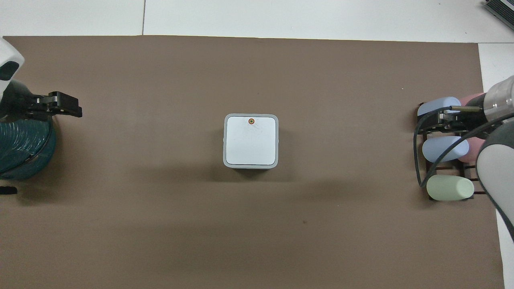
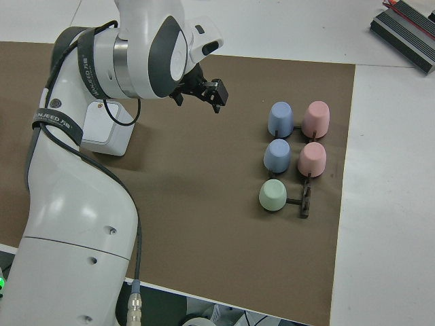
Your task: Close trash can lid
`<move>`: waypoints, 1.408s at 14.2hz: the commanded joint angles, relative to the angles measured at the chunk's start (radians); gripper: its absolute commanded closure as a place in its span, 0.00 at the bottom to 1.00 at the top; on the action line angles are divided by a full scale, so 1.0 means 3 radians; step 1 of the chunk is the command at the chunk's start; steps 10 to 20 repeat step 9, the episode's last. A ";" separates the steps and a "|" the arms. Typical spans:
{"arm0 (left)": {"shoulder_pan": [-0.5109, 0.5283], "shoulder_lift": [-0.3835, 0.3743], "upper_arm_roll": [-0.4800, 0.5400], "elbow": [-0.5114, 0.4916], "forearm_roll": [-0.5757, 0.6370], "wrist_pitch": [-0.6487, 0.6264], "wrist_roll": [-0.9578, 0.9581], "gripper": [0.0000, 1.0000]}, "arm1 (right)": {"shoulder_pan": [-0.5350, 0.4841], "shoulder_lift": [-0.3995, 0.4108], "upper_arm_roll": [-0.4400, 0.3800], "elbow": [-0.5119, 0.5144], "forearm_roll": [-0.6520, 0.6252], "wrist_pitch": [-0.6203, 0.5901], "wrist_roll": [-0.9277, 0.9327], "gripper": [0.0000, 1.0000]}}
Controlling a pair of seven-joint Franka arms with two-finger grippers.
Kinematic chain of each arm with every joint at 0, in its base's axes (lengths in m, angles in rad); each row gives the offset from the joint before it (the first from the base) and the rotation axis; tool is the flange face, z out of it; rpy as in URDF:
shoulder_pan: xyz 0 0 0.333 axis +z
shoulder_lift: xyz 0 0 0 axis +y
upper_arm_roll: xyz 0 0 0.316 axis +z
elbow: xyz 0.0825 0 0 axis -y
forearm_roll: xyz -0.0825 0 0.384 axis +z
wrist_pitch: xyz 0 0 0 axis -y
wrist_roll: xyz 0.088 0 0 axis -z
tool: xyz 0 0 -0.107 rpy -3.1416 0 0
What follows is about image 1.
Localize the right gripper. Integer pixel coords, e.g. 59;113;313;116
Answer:
457;105;488;130

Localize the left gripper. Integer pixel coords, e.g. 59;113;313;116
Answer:
0;79;41;122

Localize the white square trash can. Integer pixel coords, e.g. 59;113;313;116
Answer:
223;114;279;169

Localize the dark brown rack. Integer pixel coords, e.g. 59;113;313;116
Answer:
415;102;489;202

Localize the light blue foam cylinder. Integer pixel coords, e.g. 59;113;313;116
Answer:
417;96;462;118
422;136;470;163

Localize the pink foam cylinder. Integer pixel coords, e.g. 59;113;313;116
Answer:
458;135;488;163
459;92;487;108

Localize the light green foam cylinder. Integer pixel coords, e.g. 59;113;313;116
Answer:
426;174;475;201

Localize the teal ribbed round basket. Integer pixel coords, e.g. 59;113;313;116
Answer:
0;116;57;181

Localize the grey ribbed device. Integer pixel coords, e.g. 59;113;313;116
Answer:
483;0;514;21

